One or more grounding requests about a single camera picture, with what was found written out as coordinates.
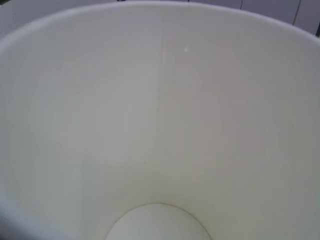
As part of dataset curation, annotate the white paper cup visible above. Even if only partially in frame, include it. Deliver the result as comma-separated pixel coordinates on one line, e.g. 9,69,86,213
0,1,320,240

